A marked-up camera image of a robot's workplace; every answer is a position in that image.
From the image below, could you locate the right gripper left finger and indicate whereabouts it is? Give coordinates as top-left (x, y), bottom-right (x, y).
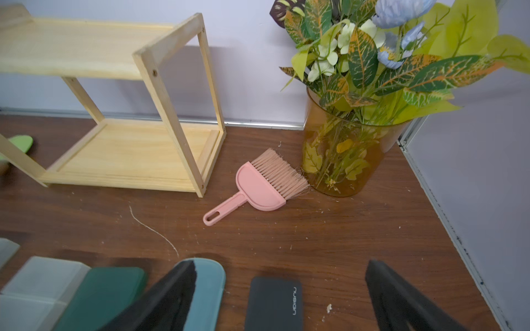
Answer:
top-left (101, 261), bottom-right (197, 330)

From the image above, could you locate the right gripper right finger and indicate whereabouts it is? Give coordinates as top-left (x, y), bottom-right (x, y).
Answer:
top-left (365, 259), bottom-right (466, 331)

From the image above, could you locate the light teal pencil case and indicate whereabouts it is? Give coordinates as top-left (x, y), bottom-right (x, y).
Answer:
top-left (176, 257), bottom-right (226, 331)

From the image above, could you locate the dark green pencil case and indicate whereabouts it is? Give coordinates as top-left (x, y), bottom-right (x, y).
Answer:
top-left (55, 267), bottom-right (148, 330)

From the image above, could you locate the dark grey pencil case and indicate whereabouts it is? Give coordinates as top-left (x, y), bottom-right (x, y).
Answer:
top-left (244, 277), bottom-right (304, 330)

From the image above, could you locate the clear pencil case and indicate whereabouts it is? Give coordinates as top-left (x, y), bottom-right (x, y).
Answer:
top-left (0, 238), bottom-right (20, 269)
top-left (1, 257), bottom-right (91, 330)

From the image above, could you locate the wooden two-tier shelf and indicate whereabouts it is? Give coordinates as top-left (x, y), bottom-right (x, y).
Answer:
top-left (1, 4), bottom-right (226, 197)

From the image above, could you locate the pink hand brush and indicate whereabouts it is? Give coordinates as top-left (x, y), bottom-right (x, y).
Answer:
top-left (203, 148), bottom-right (309, 226)

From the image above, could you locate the artificial plant in glass vase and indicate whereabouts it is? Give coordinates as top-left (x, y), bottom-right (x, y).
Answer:
top-left (270, 0), bottom-right (529, 197)

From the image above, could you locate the green shovel wooden handle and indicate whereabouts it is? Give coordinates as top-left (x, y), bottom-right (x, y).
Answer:
top-left (1, 135), bottom-right (34, 176)

